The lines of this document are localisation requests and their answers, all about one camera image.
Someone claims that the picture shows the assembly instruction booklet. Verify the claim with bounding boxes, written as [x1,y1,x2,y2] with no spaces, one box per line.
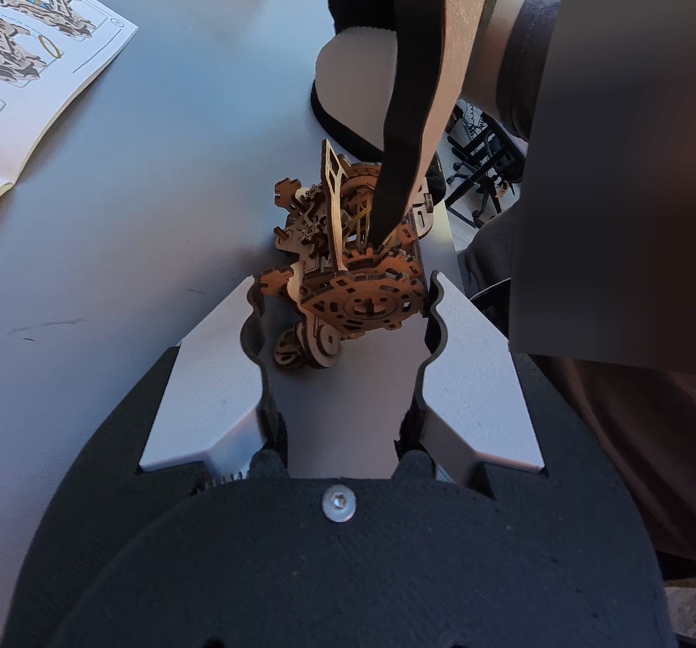
[0,0,139,197]

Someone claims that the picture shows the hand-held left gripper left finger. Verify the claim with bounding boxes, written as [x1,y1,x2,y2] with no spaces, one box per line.
[138,275,286,475]

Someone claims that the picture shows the person's right forearm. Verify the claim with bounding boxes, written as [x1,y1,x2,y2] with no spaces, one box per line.
[462,0,563,140]

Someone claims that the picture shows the wooden mechanical model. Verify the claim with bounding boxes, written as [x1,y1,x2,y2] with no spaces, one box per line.
[258,138,448,370]

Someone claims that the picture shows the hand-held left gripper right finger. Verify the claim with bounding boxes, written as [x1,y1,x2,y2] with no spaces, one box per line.
[413,272,546,487]

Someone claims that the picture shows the black office chair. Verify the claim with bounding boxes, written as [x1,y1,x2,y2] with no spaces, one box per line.
[443,101,527,227]

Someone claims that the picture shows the person's dark clothing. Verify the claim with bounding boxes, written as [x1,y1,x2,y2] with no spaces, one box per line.
[459,199,696,583]

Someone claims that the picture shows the stretched yellow rubber band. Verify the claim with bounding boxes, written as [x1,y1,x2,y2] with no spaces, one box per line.
[353,199,376,249]

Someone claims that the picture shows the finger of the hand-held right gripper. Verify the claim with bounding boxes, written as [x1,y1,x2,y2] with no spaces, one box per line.
[369,0,515,251]
[310,25,400,155]

